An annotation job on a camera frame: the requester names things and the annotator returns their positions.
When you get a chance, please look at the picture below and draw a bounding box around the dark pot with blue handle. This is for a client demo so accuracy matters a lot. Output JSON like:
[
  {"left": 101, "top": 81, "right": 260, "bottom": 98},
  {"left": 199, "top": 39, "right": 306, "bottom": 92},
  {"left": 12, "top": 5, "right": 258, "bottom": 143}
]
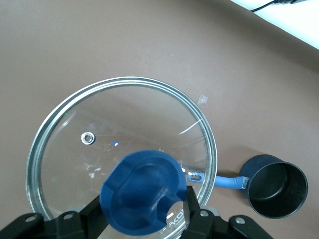
[{"left": 188, "top": 154, "right": 309, "bottom": 219}]

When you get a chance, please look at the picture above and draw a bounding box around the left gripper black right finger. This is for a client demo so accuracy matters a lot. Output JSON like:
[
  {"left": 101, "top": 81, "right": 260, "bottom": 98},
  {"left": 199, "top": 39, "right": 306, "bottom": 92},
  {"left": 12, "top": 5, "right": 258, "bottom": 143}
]
[{"left": 181, "top": 185, "right": 271, "bottom": 239}]

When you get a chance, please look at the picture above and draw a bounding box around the brown table cover sheet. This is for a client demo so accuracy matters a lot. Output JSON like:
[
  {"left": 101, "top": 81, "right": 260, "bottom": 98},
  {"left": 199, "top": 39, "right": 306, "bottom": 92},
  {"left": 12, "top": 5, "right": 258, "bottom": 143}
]
[{"left": 0, "top": 0, "right": 319, "bottom": 239}]

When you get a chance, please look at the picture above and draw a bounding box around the glass lid with blue knob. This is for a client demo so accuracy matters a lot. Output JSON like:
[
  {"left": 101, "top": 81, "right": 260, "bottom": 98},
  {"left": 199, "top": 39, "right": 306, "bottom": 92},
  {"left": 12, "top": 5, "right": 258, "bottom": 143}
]
[{"left": 25, "top": 76, "right": 218, "bottom": 239}]

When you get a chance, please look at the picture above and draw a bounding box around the black floor cable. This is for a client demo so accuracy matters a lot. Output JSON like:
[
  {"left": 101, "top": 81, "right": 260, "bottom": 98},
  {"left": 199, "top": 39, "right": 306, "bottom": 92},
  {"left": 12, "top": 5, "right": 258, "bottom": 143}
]
[{"left": 250, "top": 0, "right": 301, "bottom": 12}]

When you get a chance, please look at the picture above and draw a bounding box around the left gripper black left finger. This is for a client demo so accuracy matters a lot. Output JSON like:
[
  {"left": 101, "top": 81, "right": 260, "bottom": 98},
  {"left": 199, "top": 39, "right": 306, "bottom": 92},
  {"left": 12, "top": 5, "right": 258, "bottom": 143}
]
[{"left": 0, "top": 191, "right": 111, "bottom": 239}]

